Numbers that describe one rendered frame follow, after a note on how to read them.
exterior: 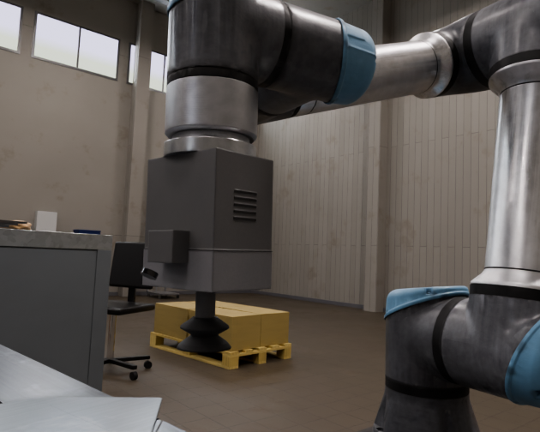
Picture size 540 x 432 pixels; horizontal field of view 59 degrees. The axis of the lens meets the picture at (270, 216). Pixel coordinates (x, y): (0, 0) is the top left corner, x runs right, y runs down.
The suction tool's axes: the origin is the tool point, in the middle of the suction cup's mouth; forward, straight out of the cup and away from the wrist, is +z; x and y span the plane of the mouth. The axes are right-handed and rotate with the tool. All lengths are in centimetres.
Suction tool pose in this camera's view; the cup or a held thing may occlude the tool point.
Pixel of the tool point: (204, 347)
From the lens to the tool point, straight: 39.7
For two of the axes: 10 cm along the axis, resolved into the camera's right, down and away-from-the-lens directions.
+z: -0.2, 10.0, -0.7
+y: 7.5, -0.3, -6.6
